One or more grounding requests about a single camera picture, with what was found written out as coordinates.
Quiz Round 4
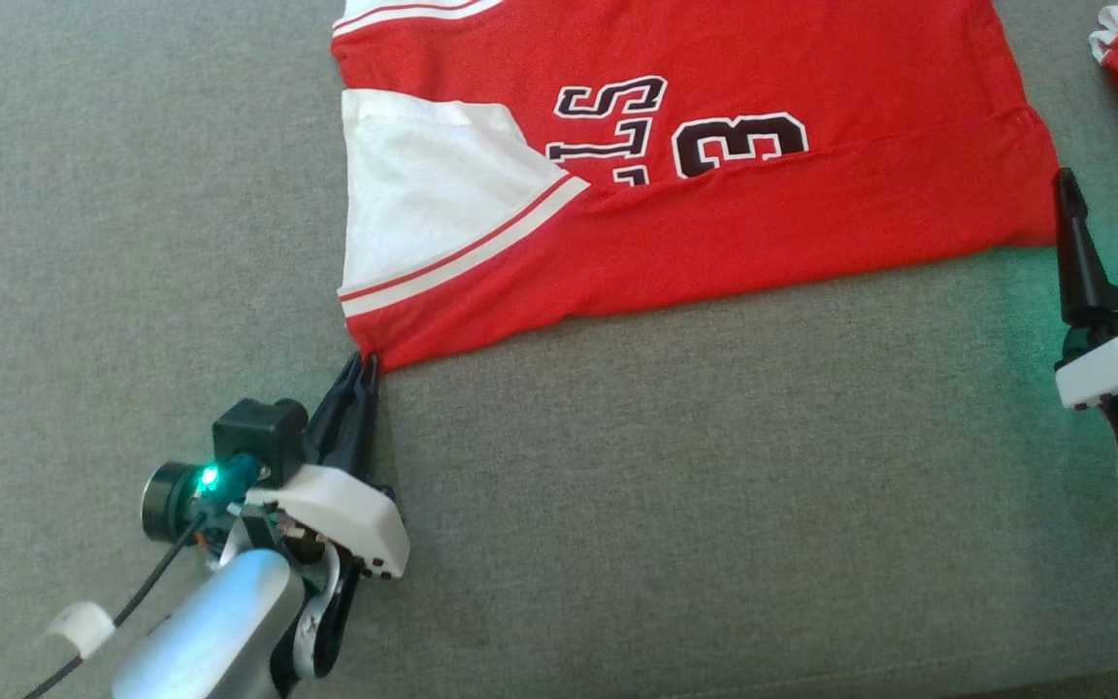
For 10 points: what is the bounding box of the white cable clip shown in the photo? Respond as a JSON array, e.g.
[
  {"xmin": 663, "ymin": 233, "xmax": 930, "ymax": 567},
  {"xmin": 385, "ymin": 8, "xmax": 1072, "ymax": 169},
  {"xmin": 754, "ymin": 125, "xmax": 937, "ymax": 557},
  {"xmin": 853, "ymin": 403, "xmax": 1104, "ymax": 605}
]
[{"xmin": 38, "ymin": 602, "xmax": 118, "ymax": 663}]

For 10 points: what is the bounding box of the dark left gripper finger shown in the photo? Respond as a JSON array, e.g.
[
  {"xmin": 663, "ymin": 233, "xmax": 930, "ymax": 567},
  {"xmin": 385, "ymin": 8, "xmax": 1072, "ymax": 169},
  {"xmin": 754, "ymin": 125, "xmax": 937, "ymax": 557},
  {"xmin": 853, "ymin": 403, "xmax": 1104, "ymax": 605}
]
[
  {"xmin": 329, "ymin": 355, "xmax": 380, "ymax": 483},
  {"xmin": 305, "ymin": 354, "xmax": 366, "ymax": 472}
]

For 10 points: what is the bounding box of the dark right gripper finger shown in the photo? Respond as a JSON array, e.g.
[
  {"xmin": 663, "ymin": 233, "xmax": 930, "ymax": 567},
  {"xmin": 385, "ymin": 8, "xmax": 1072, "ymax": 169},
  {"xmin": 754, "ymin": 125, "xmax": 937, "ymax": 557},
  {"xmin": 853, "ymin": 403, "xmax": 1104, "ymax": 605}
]
[{"xmin": 1052, "ymin": 168, "xmax": 1118, "ymax": 328}]

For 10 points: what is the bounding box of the large grey sofa seat cushion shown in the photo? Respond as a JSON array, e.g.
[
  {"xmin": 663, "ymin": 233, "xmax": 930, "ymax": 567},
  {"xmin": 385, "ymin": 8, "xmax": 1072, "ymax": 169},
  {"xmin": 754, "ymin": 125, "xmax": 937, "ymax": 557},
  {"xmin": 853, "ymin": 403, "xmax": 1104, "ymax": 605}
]
[{"xmin": 0, "ymin": 0, "xmax": 1118, "ymax": 699}]

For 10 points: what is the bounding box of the red white numbered jersey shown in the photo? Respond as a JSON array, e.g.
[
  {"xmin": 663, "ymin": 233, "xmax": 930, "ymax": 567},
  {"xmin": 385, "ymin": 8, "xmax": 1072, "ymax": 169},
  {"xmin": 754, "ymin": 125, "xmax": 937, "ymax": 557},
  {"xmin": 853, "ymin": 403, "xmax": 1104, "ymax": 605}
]
[{"xmin": 331, "ymin": 0, "xmax": 1065, "ymax": 373}]

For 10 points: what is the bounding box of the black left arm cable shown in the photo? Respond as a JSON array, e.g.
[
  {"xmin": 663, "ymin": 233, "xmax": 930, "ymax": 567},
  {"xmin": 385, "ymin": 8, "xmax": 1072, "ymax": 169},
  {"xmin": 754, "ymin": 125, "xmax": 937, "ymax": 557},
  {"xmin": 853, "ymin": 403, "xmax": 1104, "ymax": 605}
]
[{"xmin": 20, "ymin": 485, "xmax": 259, "ymax": 699}]

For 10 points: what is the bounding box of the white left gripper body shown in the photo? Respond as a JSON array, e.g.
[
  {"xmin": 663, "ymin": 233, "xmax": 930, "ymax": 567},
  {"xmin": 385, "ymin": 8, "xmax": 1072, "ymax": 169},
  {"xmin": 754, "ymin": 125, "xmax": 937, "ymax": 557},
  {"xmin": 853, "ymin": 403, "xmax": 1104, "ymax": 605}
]
[{"xmin": 244, "ymin": 464, "xmax": 411, "ymax": 582}]

